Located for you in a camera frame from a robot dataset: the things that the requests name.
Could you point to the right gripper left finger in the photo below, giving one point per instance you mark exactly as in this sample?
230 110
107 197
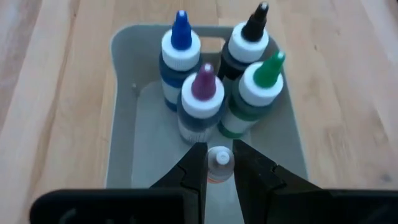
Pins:
192 174

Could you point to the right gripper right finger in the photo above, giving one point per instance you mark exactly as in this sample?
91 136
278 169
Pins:
252 177

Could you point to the small red dropper bottle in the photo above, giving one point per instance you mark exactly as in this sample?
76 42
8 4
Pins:
220 165

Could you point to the grey plastic bin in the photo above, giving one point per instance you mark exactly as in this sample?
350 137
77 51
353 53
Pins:
149 149

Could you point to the large purple-capped coloring bottle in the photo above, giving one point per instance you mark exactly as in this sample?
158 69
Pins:
202 102

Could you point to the large green-capped coloring bottle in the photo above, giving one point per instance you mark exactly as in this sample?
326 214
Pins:
261 90

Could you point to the large blue-capped coloring bottle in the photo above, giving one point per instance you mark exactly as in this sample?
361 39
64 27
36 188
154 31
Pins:
180 53

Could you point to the large black-capped coloring bottle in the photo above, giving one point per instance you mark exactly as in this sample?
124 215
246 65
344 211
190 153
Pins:
248 46

